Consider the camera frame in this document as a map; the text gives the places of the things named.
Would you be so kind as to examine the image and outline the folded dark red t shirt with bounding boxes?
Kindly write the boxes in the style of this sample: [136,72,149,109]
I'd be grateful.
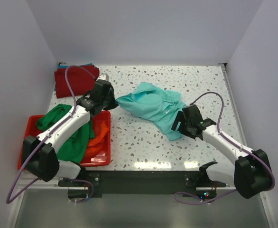
[54,65,100,99]

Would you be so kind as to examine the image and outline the purple cable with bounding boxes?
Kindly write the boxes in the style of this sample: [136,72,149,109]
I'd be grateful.
[6,65,99,205]
[174,92,276,205]

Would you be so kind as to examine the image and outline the folded blue t shirt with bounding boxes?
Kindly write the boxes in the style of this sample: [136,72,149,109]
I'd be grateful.
[54,63,99,91]

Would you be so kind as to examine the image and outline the green t shirt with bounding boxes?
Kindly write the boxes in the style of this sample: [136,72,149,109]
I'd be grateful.
[36,104,95,163]

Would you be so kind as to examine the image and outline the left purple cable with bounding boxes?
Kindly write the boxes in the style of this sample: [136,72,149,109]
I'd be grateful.
[6,65,99,205]

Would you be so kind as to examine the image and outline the red plastic bin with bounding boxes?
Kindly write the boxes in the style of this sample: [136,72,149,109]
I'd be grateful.
[17,111,112,171]

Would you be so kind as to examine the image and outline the orange t shirt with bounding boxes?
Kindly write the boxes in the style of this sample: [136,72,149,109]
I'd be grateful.
[84,120,109,158]

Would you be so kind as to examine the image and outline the teal t shirt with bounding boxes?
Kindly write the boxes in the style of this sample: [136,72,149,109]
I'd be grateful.
[117,82,186,141]

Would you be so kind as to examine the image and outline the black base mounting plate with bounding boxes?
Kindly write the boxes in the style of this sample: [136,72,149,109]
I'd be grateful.
[58,171,226,198]

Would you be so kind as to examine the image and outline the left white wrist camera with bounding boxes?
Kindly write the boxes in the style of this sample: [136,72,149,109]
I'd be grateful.
[98,74,109,81]

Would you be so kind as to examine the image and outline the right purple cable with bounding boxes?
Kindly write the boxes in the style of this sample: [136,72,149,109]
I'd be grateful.
[174,92,276,205]

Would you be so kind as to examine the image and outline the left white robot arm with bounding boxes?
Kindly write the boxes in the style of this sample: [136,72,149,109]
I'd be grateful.
[21,79,118,182]

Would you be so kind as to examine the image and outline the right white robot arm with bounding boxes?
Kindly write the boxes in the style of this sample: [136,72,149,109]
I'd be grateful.
[171,104,275,199]

